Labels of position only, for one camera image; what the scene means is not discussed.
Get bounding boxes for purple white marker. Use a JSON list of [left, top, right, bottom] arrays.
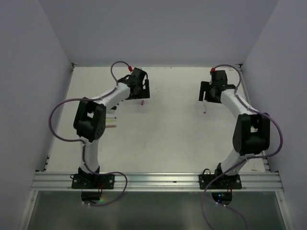
[[203, 100, 207, 114]]

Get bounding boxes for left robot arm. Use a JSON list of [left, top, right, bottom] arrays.
[[73, 68, 150, 188]]

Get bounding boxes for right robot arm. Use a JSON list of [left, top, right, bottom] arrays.
[[198, 68, 271, 188]]

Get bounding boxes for pale green highlighter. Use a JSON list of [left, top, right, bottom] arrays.
[[106, 106, 117, 114]]

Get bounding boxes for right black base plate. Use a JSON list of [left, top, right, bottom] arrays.
[[198, 173, 242, 190]]

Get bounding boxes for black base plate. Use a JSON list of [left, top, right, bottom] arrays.
[[70, 174, 115, 190], [198, 173, 242, 190]]

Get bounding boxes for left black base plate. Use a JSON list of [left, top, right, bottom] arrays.
[[70, 174, 115, 190]]

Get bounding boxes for aluminium mounting rail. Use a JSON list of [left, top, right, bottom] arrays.
[[30, 172, 283, 192]]

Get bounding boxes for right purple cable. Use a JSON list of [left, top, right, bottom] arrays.
[[201, 64, 283, 230]]

